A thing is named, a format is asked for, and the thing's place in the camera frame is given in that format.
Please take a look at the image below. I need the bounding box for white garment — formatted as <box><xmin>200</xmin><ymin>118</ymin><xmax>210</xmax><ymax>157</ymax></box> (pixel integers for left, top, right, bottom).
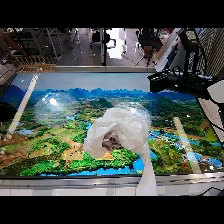
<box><xmin>82</xmin><ymin>106</ymin><xmax>160</xmax><ymax>197</ymax></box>

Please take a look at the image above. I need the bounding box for person's forearm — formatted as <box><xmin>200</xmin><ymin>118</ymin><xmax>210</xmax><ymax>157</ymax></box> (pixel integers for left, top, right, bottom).
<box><xmin>0</xmin><ymin>31</ymin><xmax>27</xmax><ymax>58</ymax></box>

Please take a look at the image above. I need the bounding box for checked shirt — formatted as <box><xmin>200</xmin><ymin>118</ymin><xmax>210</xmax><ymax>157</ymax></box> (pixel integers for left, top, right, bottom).
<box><xmin>195</xmin><ymin>27</ymin><xmax>224</xmax><ymax>80</ymax></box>

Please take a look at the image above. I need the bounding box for black cable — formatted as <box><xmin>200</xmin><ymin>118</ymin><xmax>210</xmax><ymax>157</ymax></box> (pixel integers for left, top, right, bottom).
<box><xmin>202</xmin><ymin>185</ymin><xmax>224</xmax><ymax>197</ymax></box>

